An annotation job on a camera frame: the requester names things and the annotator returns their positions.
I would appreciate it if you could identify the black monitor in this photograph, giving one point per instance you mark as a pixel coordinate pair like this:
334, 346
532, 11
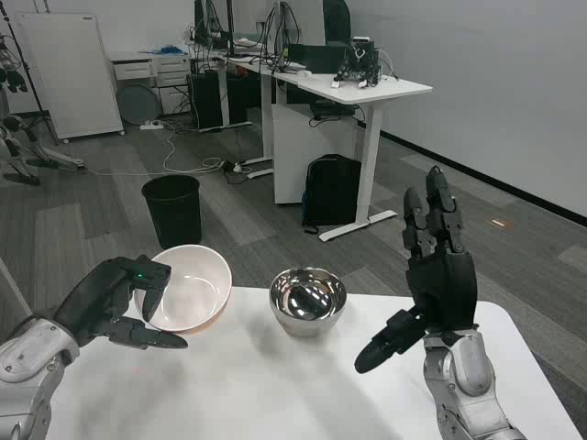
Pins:
215, 20

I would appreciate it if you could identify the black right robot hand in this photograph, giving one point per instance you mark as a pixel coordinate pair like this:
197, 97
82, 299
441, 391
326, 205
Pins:
447, 284

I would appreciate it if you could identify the black backpack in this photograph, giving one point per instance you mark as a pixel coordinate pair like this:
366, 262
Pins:
331, 192

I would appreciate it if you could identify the white standing desk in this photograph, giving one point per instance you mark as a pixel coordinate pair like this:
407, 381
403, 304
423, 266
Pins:
348, 91

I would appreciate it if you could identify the small black desktop robot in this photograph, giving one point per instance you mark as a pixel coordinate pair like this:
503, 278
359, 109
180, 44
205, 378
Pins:
360, 64

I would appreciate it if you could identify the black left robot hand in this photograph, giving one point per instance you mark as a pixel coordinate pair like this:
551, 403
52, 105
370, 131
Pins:
98, 293

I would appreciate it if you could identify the white power strip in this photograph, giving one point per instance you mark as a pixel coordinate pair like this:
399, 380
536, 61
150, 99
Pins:
151, 124

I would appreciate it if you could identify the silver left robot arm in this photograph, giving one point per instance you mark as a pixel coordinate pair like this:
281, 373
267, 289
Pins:
25, 380

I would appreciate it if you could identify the black laptop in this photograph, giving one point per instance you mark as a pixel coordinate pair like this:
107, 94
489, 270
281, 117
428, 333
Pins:
316, 57

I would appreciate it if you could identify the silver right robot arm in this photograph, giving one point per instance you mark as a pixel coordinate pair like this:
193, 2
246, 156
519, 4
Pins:
465, 389

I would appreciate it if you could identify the power strip with plugs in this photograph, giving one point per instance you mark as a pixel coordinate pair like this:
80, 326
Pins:
236, 168

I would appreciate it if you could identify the black tripod stand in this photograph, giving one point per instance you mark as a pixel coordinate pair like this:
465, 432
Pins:
25, 69

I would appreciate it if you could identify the grey round disc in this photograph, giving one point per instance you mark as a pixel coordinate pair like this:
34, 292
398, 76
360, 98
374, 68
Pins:
137, 104

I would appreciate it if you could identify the black waste bin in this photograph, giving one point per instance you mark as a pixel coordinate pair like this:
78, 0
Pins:
174, 211

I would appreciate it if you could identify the black office chair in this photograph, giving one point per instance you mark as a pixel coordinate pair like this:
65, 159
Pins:
337, 20

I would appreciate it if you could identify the shiny steel bowl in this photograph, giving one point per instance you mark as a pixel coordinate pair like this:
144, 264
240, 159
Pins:
307, 302

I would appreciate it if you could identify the orange plastic bowl white inside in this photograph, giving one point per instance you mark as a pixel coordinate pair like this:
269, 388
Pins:
197, 293

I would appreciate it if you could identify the black computer tower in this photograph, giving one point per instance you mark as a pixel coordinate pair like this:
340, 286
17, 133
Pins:
206, 98

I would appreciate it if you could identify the silver humanoid robot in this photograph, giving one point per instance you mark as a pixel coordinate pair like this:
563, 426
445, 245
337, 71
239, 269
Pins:
23, 151

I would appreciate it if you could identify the white drawer cabinet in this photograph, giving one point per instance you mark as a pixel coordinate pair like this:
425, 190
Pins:
153, 75

